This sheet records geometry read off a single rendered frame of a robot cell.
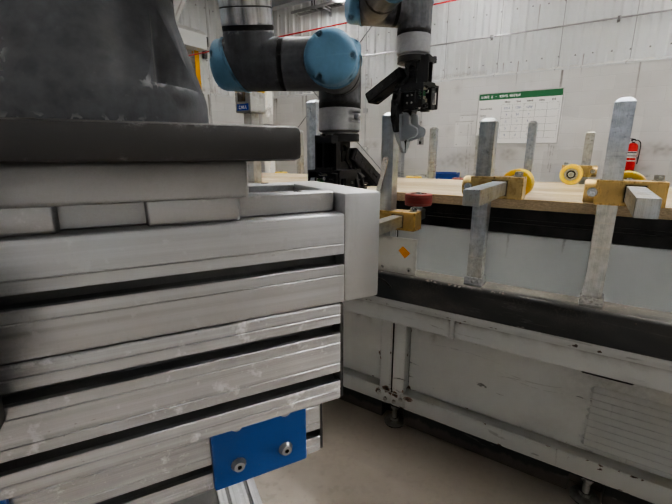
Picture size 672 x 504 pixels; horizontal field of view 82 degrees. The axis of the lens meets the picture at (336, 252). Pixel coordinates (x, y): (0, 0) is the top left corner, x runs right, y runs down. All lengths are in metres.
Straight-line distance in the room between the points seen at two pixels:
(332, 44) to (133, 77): 0.37
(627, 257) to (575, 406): 0.47
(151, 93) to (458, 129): 8.33
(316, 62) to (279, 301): 0.38
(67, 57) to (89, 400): 0.20
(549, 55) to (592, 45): 0.62
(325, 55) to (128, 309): 0.43
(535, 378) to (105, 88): 1.31
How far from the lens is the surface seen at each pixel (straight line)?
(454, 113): 8.59
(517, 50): 8.48
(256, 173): 1.37
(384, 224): 0.96
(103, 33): 0.28
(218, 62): 0.65
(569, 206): 1.18
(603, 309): 1.01
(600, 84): 8.23
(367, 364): 1.60
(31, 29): 0.28
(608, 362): 1.09
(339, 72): 0.59
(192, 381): 0.31
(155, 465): 0.40
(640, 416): 1.41
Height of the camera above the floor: 1.02
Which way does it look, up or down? 14 degrees down
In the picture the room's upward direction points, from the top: straight up
